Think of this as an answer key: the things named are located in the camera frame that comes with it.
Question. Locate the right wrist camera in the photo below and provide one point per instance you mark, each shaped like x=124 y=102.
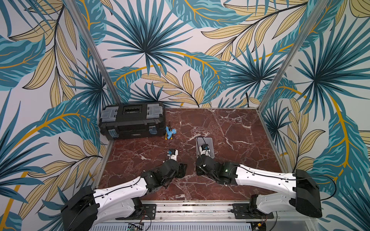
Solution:
x=205 y=149

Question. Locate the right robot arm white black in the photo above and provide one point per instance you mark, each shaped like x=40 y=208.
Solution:
x=290 y=191

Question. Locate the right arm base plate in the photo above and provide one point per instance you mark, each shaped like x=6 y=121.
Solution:
x=243 y=211

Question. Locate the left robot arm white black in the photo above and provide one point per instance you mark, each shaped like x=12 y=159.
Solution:
x=89 y=207

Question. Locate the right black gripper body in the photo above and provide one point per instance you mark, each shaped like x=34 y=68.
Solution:
x=200 y=165

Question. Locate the grey plastic storage box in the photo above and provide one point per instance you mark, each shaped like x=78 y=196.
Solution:
x=202 y=140

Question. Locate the metal frame post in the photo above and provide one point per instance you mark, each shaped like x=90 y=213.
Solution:
x=311 y=20
x=78 y=18

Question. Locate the aluminium rail front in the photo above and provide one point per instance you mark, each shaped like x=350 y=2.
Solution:
x=208 y=216

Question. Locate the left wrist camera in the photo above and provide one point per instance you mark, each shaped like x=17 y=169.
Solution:
x=172 y=154

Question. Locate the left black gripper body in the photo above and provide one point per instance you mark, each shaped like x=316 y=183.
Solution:
x=179 y=173

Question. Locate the left metal frame post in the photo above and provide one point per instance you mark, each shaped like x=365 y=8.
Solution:
x=78 y=18

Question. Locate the blue toy figure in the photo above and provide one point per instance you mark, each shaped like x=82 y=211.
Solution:
x=170 y=133

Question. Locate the right metal frame post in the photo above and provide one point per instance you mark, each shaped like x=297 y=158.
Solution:
x=311 y=20

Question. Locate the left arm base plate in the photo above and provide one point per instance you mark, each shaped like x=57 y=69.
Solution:
x=147 y=212

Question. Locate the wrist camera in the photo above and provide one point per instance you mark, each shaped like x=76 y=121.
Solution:
x=172 y=154
x=205 y=149

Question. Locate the black plastic toolbox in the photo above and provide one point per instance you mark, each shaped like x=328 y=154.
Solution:
x=130 y=121

